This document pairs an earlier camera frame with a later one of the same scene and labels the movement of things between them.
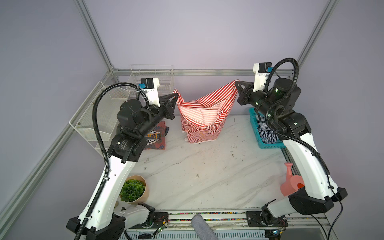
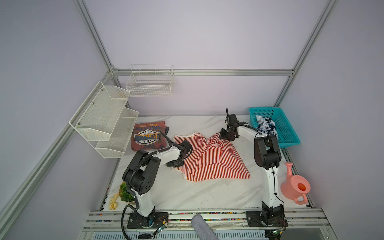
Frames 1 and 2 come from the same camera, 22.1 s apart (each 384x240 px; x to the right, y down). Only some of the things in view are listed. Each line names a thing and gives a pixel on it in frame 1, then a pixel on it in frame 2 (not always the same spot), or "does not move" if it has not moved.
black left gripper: (168, 108) to (169, 165)
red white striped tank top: (199, 116) to (214, 159)
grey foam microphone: (202, 229) does not move
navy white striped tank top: (267, 135) does not move
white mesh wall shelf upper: (108, 106) does not move
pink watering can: (293, 183) does not move
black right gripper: (242, 92) to (222, 133)
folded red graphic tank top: (156, 139) does not move
